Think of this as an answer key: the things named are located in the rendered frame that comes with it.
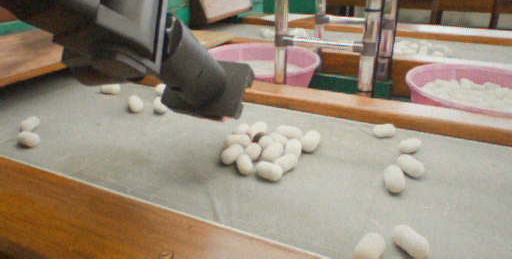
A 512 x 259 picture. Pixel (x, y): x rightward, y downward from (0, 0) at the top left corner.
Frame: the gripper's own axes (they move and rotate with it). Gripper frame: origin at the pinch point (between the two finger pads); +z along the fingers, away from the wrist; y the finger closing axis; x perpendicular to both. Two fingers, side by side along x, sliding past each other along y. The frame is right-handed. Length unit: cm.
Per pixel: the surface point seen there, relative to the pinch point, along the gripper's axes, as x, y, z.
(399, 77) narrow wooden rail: -25.2, -18.4, 37.5
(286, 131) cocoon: 0.8, -7.4, 2.5
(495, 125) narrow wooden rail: -7.6, -33.3, 10.9
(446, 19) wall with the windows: -289, -39, 420
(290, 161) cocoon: 5.5, -10.4, -2.4
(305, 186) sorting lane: 8.1, -13.0, -3.1
